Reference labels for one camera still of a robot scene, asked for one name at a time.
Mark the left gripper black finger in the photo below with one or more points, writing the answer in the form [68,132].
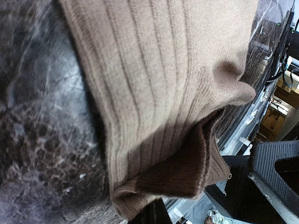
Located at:
[156,213]

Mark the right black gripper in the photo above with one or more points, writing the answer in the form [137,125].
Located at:
[267,190]

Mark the plain brown sock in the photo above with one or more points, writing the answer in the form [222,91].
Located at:
[161,73]

